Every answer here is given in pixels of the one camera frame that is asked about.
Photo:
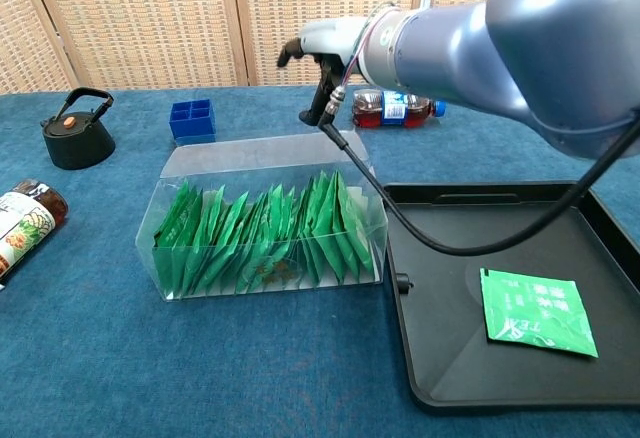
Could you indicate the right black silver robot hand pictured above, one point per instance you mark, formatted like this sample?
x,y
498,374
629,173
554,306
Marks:
x,y
330,38

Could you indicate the clear box of green sachets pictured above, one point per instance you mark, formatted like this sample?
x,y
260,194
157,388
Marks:
x,y
260,158

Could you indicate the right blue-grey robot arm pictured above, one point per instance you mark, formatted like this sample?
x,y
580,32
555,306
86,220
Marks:
x,y
525,43

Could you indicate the green tea packets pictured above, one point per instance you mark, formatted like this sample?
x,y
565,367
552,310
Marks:
x,y
260,238

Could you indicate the black plastic tray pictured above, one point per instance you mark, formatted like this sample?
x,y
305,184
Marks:
x,y
450,338

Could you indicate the green sachet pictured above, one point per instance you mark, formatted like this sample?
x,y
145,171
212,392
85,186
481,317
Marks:
x,y
540,313

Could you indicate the brown tea bottle printed label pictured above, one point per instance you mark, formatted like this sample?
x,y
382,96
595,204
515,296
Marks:
x,y
27,228

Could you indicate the cola bottle with blue cap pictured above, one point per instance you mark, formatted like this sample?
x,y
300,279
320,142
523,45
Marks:
x,y
370,113

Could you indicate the blue four-cell box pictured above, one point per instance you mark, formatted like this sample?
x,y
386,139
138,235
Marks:
x,y
192,128

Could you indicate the bamboo folding screen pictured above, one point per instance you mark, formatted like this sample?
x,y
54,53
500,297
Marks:
x,y
150,23

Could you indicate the black teapot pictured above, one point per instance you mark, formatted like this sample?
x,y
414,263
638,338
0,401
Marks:
x,y
77,143

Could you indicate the blue carpet table mat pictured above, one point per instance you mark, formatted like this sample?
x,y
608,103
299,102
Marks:
x,y
200,358

